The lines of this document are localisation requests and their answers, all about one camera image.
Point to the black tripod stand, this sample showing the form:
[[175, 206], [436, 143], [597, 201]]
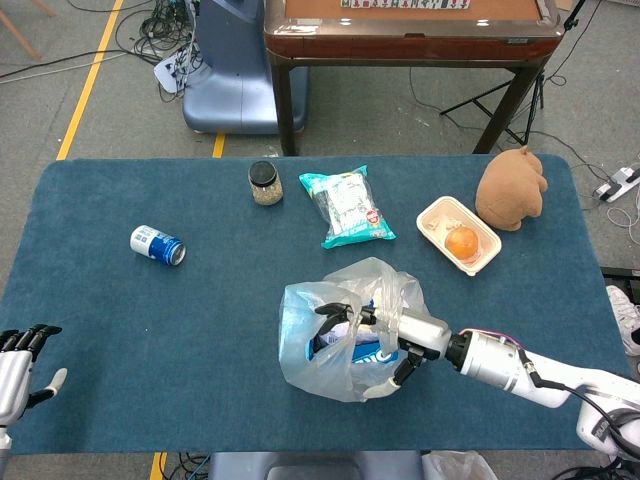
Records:
[[530, 120]]

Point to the transparent plastic bag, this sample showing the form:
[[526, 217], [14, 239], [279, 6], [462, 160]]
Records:
[[300, 365]]

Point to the orange fruit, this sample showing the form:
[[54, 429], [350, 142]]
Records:
[[461, 242]]

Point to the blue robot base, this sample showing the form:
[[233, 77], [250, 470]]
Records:
[[235, 65]]

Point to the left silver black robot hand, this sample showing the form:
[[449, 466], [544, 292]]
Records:
[[12, 375]]

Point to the blue printed package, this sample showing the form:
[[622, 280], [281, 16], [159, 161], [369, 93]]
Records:
[[370, 356]]

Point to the blue white drink can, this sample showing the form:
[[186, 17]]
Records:
[[155, 244]]

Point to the blue table mat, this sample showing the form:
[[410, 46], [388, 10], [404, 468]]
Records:
[[150, 350]]

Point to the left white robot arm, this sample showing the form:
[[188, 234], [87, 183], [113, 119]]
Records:
[[4, 445]]

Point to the white sneaker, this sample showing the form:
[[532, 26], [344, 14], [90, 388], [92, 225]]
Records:
[[625, 315]]

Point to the white black power strip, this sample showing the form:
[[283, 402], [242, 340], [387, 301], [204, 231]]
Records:
[[617, 182]]

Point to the grey robot body base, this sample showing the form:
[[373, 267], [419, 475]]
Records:
[[310, 465]]

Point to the wooden chair leg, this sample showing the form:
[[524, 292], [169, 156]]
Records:
[[22, 35]]

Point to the brown mahjong table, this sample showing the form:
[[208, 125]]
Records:
[[400, 45]]

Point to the beige takeout tray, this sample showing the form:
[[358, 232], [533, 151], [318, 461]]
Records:
[[487, 247]]

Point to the white tissue pack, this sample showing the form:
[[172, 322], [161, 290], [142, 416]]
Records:
[[334, 339]]

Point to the teal snack packet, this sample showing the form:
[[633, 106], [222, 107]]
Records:
[[350, 210]]

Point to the brown plush toy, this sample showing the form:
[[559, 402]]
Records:
[[510, 192]]

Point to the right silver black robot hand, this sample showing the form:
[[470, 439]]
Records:
[[422, 335]]

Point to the row of mahjong tiles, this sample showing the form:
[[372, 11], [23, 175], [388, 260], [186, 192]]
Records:
[[400, 4]]

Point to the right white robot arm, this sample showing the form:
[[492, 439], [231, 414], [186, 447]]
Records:
[[490, 357]]

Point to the glass jar black lid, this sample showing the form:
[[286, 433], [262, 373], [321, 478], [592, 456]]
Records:
[[265, 186]]

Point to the black flat base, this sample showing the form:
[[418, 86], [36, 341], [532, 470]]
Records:
[[622, 276]]

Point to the white power strip with plugs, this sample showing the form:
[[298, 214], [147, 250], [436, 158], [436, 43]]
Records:
[[167, 75]]

